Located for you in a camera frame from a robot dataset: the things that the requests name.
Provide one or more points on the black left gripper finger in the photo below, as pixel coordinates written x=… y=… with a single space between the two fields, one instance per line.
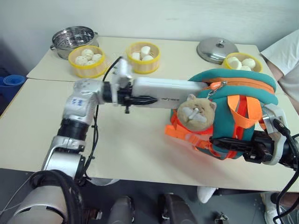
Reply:
x=144 y=100

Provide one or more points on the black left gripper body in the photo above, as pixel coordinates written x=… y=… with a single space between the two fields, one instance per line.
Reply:
x=125 y=96

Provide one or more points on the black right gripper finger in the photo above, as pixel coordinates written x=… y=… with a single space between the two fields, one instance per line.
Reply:
x=233 y=144

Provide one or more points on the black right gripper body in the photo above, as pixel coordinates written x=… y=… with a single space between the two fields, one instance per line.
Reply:
x=259 y=147

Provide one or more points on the orange and teal backpack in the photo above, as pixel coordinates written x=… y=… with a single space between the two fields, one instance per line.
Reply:
x=231 y=112

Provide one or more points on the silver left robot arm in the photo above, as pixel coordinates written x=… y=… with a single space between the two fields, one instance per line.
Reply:
x=77 y=105

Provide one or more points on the yellow steamer basket tall buns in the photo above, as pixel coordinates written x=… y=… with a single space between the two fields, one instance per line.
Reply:
x=143 y=65

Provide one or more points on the tall white steamed bun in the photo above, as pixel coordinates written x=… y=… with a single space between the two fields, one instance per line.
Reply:
x=145 y=49
x=136 y=55
x=147 y=58

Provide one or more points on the yellow steamer basket four buns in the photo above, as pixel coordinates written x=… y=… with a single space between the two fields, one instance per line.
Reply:
x=87 y=70

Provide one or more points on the speckled white steamed bun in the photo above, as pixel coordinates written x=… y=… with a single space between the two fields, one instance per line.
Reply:
x=80 y=60
x=90 y=63
x=97 y=57
x=87 y=53

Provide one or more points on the white shoe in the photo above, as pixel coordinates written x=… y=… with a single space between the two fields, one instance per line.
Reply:
x=271 y=210
x=206 y=193

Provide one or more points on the smooth white steamed bun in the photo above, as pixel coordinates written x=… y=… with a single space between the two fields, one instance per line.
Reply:
x=245 y=68
x=248 y=62
x=234 y=62

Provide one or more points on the stainless steel steamer pot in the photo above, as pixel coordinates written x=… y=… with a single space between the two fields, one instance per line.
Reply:
x=70 y=38

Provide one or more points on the yellow steamer basket round buns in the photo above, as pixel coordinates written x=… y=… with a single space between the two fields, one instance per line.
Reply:
x=258 y=65

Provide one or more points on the stainless steel pot lid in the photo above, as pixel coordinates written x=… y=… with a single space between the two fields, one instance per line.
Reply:
x=215 y=50

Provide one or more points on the dark rounded shape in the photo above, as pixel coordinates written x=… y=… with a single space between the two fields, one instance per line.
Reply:
x=122 y=210
x=177 y=210

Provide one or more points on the white rounded object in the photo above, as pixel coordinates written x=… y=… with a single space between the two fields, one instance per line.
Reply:
x=105 y=181

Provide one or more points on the person in white shirt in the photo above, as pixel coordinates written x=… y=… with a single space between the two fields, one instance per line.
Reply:
x=287 y=53

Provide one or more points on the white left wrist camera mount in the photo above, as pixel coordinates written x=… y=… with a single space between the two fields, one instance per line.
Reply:
x=122 y=70

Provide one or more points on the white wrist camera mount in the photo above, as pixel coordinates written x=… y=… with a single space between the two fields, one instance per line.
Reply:
x=276 y=116
x=122 y=70

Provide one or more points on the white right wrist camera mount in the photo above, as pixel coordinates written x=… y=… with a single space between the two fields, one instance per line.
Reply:
x=276 y=116

